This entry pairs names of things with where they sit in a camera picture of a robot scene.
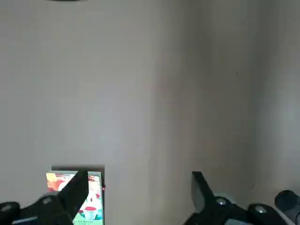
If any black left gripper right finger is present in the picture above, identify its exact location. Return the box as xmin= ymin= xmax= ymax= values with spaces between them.
xmin=185 ymin=171 xmax=296 ymax=225

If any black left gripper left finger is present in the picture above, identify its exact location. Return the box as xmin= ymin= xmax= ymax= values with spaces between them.
xmin=0 ymin=170 xmax=89 ymax=225

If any colourful juice recipe book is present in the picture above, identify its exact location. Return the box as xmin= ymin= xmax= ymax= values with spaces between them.
xmin=46 ymin=172 xmax=105 ymax=225

